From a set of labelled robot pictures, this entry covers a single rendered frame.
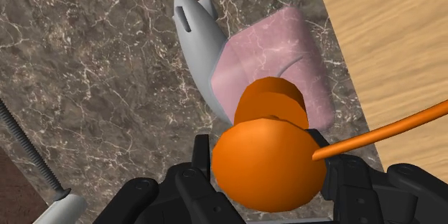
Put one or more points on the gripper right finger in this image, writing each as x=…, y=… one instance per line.
x=364, y=195

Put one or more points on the grey corkscrew with dark screw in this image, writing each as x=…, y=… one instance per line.
x=66, y=209

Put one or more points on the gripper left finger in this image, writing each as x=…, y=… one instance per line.
x=196, y=184

